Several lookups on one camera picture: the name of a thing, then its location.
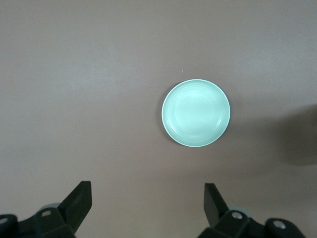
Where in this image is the pale green round plate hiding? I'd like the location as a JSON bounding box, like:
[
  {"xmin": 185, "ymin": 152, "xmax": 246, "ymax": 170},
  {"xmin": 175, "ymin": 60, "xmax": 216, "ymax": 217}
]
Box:
[{"xmin": 161, "ymin": 79, "xmax": 232, "ymax": 147}]

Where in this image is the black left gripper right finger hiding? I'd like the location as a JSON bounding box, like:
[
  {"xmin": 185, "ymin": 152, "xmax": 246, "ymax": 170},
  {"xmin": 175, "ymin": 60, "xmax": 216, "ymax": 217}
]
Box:
[{"xmin": 199, "ymin": 183, "xmax": 304, "ymax": 238}]

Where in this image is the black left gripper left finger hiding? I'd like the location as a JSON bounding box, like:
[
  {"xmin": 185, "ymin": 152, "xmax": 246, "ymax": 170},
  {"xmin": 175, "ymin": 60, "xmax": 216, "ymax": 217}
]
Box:
[{"xmin": 0, "ymin": 180, "xmax": 93, "ymax": 238}]

